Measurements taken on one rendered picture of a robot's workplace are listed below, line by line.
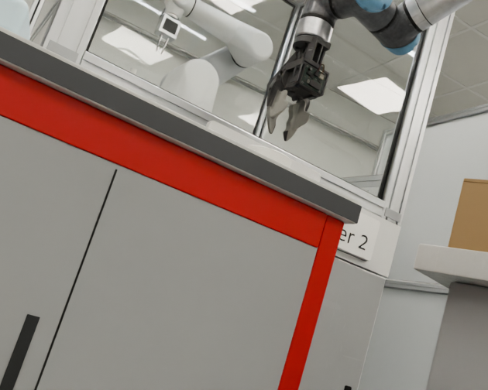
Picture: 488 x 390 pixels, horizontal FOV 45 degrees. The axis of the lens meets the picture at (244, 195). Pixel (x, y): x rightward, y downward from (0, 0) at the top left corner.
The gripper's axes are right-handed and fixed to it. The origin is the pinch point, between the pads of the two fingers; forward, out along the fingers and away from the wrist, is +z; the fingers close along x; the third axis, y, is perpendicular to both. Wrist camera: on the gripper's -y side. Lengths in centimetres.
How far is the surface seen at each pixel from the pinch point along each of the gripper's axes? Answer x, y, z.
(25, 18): -54, 41, 18
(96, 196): -42, 43, 32
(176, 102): -17.6, -15.7, -1.2
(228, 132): -10.0, -1.2, 4.5
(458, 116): 177, -121, -105
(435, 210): 178, -122, -49
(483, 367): 13, 49, 35
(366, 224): 41.5, -14.2, 5.8
